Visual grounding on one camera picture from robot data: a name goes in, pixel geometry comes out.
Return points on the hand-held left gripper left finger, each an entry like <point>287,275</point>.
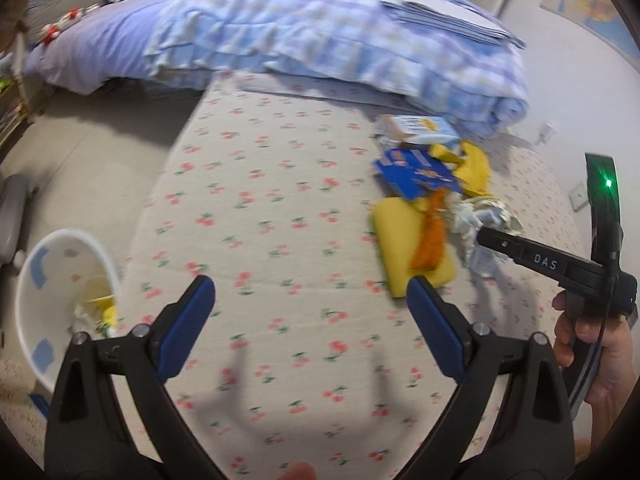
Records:
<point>187,330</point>

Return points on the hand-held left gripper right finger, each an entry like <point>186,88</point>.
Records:
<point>437,330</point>

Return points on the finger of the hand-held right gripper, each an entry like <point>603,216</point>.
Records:
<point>540,259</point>

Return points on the silver foil wrapper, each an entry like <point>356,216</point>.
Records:
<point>480,215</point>

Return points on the yellow paper piece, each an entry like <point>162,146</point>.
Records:
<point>102,310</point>

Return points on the yellow sponge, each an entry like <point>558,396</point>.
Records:
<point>395,240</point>

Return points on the white plastic bin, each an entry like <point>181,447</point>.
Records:
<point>55,280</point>

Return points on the blue snack packet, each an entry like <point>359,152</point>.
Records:
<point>405,175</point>

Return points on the person's right forearm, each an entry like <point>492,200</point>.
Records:
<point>612,425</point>

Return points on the person's right hand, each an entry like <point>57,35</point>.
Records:
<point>617,355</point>

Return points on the orange snack bag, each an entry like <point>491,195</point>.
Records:
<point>432,235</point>

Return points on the yellow plastic bag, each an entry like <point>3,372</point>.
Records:
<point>477,170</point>

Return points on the cherry print tablecloth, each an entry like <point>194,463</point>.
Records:
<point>280,200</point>

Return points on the small white blue carton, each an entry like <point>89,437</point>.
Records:
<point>415,127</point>

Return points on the folded grey cloth stack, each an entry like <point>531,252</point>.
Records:
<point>450,15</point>

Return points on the toy shelf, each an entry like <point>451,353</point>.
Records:
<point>15,105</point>

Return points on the bed with purple sheet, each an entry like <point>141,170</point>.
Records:
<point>90,45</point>

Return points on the red white cat plush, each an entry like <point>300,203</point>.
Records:
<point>65,25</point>

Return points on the blue checked blanket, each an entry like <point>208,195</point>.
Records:
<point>300,15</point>

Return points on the wall socket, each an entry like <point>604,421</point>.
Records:
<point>580,197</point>

